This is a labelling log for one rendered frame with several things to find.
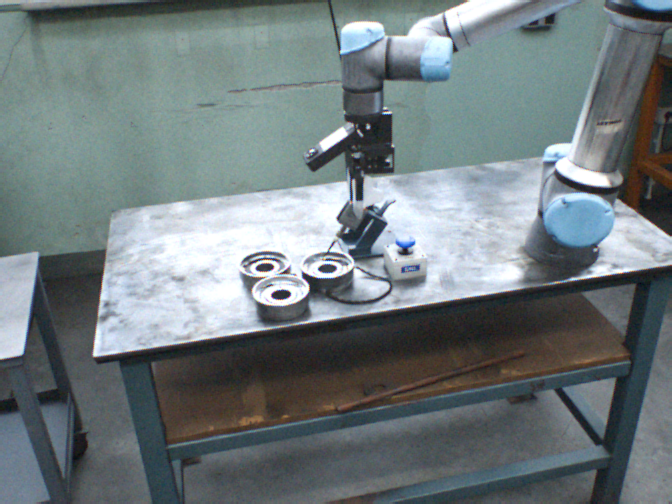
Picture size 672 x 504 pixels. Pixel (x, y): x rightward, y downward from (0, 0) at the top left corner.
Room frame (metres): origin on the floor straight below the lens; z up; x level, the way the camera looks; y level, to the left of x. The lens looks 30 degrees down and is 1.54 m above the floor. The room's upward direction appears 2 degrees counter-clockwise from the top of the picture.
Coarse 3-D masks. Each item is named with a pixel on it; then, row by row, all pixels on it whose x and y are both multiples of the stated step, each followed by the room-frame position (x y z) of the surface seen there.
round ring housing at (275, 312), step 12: (276, 276) 1.14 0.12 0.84; (288, 276) 1.14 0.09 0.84; (264, 288) 1.12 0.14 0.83; (276, 288) 1.12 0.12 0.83; (288, 288) 1.11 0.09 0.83; (300, 288) 1.11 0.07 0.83; (276, 300) 1.07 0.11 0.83; (288, 300) 1.07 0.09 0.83; (300, 300) 1.06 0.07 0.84; (264, 312) 1.05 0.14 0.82; (276, 312) 1.04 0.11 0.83; (288, 312) 1.04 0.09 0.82; (300, 312) 1.06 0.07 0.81
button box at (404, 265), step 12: (384, 252) 1.23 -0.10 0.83; (396, 252) 1.21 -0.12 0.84; (408, 252) 1.20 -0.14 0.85; (420, 252) 1.20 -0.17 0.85; (384, 264) 1.23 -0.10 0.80; (396, 264) 1.17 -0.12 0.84; (408, 264) 1.18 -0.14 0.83; (420, 264) 1.18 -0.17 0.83; (396, 276) 1.17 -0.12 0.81; (408, 276) 1.18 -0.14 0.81; (420, 276) 1.18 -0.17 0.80
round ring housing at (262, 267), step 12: (252, 252) 1.24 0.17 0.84; (264, 252) 1.24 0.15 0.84; (276, 252) 1.24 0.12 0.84; (240, 264) 1.20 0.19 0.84; (264, 264) 1.22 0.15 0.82; (276, 264) 1.21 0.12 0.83; (288, 264) 1.18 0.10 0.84; (240, 276) 1.17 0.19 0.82; (252, 276) 1.15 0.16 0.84; (264, 276) 1.14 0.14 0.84; (252, 288) 1.16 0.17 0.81
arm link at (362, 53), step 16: (352, 32) 1.20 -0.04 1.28; (368, 32) 1.20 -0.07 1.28; (352, 48) 1.20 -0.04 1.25; (368, 48) 1.20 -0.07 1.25; (384, 48) 1.20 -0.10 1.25; (352, 64) 1.20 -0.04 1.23; (368, 64) 1.19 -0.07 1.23; (384, 64) 1.19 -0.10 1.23; (352, 80) 1.20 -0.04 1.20; (368, 80) 1.20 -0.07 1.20
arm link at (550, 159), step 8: (560, 144) 1.31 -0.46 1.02; (568, 144) 1.30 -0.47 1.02; (552, 152) 1.25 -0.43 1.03; (560, 152) 1.24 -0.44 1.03; (568, 152) 1.24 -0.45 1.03; (544, 160) 1.27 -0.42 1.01; (552, 160) 1.24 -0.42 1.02; (544, 168) 1.27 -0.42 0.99; (552, 168) 1.24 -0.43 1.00; (544, 176) 1.25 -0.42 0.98; (544, 184) 1.22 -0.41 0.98
